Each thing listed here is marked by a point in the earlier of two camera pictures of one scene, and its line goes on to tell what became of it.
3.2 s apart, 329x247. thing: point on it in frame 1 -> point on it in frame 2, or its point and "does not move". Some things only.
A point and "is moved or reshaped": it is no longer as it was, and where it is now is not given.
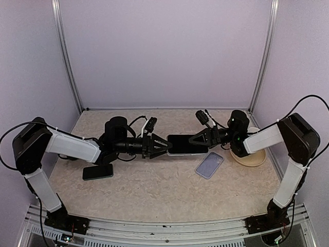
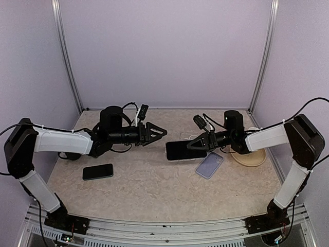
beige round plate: (252, 159) does not move
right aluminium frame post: (267, 55) does not move
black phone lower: (97, 172) does not move
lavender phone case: (208, 166) does not move
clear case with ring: (187, 154) is moved or reshaped
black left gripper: (149, 151) -> (144, 135)
